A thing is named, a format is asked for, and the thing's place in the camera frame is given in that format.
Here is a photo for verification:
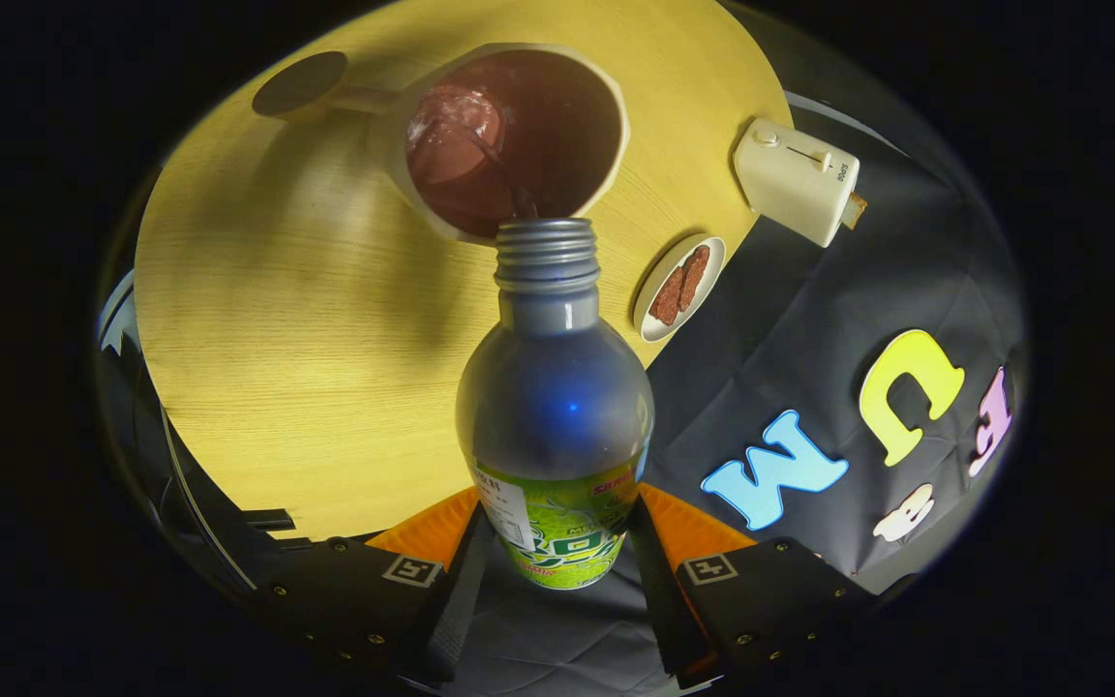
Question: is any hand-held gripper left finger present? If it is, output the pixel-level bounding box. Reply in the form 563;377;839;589
262;484;497;686

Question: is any white toaster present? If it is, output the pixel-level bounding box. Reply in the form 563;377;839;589
733;117;861;249

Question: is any silver bottle green label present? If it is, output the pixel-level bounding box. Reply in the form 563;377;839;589
456;218;656;591

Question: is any dark red juice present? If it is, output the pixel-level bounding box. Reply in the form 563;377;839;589
408;83;607;239

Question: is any beige cup wooden handle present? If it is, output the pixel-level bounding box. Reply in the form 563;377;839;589
252;43;630;246

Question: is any wooden table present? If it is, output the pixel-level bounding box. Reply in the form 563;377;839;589
135;0;796;543

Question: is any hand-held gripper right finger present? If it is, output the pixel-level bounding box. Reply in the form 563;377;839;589
627;482;876;686

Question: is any white round plate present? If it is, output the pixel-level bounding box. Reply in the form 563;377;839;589
632;234;727;344

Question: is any brown meat slice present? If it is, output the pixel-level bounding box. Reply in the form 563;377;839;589
678;245;711;313
649;266;686;327

